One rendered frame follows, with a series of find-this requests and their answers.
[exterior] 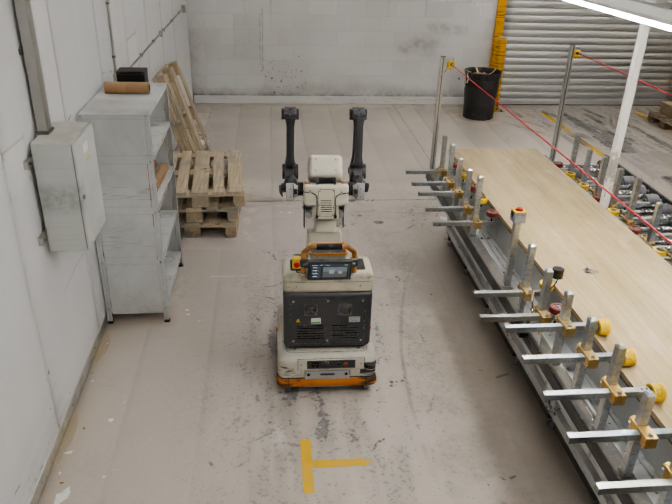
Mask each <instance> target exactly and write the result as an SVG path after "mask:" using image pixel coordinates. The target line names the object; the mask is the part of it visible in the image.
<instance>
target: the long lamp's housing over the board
mask: <svg viewBox="0 0 672 504"><path fill-rule="evenodd" d="M579 1H583V2H587V3H590V4H594V5H598V6H601V7H605V8H608V9H612V10H616V11H619V12H623V13H627V14H630V15H634V16H638V17H641V18H645V19H648V20H652V21H656V22H659V23H663V24H667V25H670V26H672V9H670V7H669V6H665V5H661V4H656V3H652V2H647V1H643V0H579Z"/></svg>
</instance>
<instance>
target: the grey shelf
mask: <svg viewBox="0 0 672 504"><path fill-rule="evenodd" d="M165 89H166V90H165ZM165 92H166V93H165ZM165 94H166V95H165ZM163 96H164V103H163ZM166 102H167V103H166ZM166 105H167V106H166ZM164 107H165V114H164ZM167 110H168V111H167ZM167 115H168V116H167ZM165 118H166V121H165ZM167 118H168V119H167ZM77 120H78V122H89V123H90V122H92V126H93V133H94V140H95V147H96V154H97V161H98V168H99V175H100V182H101V189H102V196H103V203H104V210H105V217H106V221H105V223H104V225H103V227H102V229H101V231H100V233H99V234H98V236H97V238H96V245H97V252H98V258H99V265H100V271H101V278H102V285H103V291H104V298H105V304H106V311H107V317H108V321H107V322H108V324H113V323H114V318H113V317H112V312H113V314H140V313H163V312H164V322H170V320H171V318H170V314H169V302H170V295H171V291H172V288H173V286H174V283H175V279H176V275H177V271H178V267H183V265H184V264H183V258H182V247H181V235H180V224H179V211H178V201H177V190H176V178H175V167H174V155H173V144H172V132H171V121H170V109H169V98H168V84H167V83H150V94H114V93H105V91H104V87H103V88H102V89H101V90H100V91H99V92H98V93H97V94H96V95H95V96H94V97H93V98H92V99H91V100H90V101H89V102H88V103H87V105H86V106H85V107H84V108H83V109H82V110H81V111H80V112H79V113H78V114H77ZM169 133H170V134H169ZM166 134H167V136H166ZM169 138H170V139H169ZM167 140H168V147H167ZM170 145H171V146H170ZM170 148H171V149H170ZM170 150H171V151H170ZM168 151H169V158H168ZM154 160H156V161H157V163H158V165H157V167H156V169H155V166H154ZM171 160H172V161H171ZM162 162H165V163H167V164H168V166H169V162H170V166H169V169H168V171H167V173H166V175H165V177H164V179H163V181H162V183H161V185H160V187H159V189H158V191H157V186H156V176H155V172H156V170H157V168H158V166H159V164H160V163H162ZM147 164H148V169H147ZM150 164H151V165H150ZM150 167H151V168H150ZM151 170H152V171H151ZM148 171H149V178H148ZM151 173H152V174H151ZM172 174H173V175H172ZM173 179H174V180H173ZM152 181H153V182H152ZM173 181H174V182H173ZM149 183H150V188H149ZM152 184H153V185H152ZM171 184H172V191H171ZM173 186H174V187H173ZM152 187H153V188H152ZM150 190H151V197H150ZM153 190H154V191H153ZM174 193H175V194H174ZM172 195H173V202H172ZM174 195H175V196H174ZM151 200H152V201H151ZM175 202H176V203H175ZM175 204H176V205H175ZM173 206H174V210H173ZM152 214H153V216H152ZM153 218H154V225H153ZM177 224H178V225H177ZM175 228H176V235H175ZM178 235H179V236H178ZM178 237H179V238H178ZM176 240H177V246H176ZM179 246H180V247H179ZM179 248H180V249H179ZM179 250H180V251H179ZM103 251H104V256H103ZM104 258H105V259H104ZM165 310H166V311H165Z"/></svg>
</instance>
